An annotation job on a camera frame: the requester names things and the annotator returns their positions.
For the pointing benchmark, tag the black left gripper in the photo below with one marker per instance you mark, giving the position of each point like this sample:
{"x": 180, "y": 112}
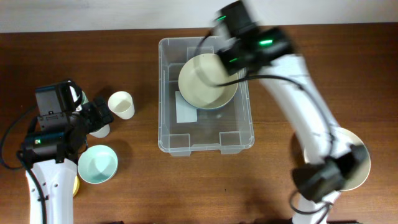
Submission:
{"x": 92, "y": 110}

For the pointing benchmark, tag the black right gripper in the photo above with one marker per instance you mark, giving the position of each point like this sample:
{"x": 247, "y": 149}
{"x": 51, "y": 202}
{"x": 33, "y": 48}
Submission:
{"x": 229, "y": 68}

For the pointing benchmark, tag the cream plastic cup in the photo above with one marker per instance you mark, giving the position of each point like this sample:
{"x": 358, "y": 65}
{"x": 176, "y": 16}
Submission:
{"x": 121, "y": 104}

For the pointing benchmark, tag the mint green small bowl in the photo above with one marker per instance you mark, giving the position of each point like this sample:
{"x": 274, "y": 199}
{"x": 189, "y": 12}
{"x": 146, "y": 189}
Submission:
{"x": 97, "y": 164}

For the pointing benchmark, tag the large cream bowl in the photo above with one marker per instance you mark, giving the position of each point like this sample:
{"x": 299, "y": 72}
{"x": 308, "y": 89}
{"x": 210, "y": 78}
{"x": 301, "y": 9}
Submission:
{"x": 203, "y": 76}
{"x": 334, "y": 162}

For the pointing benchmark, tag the yellow small bowl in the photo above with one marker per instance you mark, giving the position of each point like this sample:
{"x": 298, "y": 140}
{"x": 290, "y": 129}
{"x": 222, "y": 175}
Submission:
{"x": 76, "y": 185}

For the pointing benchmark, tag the mint green plastic cup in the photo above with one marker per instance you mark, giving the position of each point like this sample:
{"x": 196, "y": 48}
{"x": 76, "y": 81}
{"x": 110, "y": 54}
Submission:
{"x": 84, "y": 98}

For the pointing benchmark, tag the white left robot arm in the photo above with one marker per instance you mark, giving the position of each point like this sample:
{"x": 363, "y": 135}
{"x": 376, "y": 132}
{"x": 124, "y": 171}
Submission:
{"x": 50, "y": 155}

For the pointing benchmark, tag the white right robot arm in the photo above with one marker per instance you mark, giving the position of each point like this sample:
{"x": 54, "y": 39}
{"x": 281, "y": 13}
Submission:
{"x": 288, "y": 80}

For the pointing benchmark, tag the clear plastic storage bin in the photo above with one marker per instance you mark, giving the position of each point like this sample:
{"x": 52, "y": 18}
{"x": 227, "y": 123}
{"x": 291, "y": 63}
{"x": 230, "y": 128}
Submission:
{"x": 228, "y": 129}

